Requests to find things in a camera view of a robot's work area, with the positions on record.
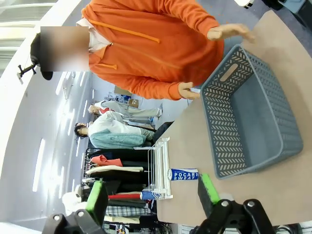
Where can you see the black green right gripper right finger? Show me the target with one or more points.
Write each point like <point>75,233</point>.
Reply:
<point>209,192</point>

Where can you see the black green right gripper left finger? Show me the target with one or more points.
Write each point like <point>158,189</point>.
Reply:
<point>96,197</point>

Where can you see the person's left forearm orange sleeve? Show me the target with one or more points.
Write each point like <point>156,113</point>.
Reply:
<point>197,17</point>

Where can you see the person's right forearm orange sleeve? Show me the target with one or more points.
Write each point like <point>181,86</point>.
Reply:
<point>151,87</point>

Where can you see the person's right hand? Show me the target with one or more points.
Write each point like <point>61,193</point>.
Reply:
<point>186,91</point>

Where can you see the person's left hand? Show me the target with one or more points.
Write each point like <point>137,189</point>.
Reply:
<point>229,31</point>

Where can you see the red hanging garment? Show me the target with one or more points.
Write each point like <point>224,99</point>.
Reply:
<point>124,196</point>

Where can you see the blue white Pocari Sweat can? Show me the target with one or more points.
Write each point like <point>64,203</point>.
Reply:
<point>182,174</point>

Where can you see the plaid hanging garment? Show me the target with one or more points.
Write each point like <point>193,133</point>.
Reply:
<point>126,210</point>

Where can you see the cream hanging garment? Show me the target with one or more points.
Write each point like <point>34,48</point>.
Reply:
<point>114,169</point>

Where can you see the coral hanging garment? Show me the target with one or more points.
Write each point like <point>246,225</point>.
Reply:
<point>107,161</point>

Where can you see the blue red drink can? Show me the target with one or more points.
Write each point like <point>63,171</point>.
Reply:
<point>147,195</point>

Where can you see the teal quilted jacket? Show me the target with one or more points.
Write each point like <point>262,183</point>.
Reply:
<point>117,140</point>

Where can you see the person in white shirt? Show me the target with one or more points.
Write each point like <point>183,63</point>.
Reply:
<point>109,124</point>

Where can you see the blue-grey plastic basket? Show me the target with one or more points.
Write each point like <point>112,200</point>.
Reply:
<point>256,117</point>

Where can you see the person in grey vest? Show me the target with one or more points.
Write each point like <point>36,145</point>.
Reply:
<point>129,111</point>

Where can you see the brown cardboard box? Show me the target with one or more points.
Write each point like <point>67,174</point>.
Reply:
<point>133,103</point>

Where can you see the person in orange hoodie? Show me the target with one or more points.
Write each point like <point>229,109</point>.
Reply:
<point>146,53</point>

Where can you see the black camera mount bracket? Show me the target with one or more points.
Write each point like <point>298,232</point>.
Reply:
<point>28,68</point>

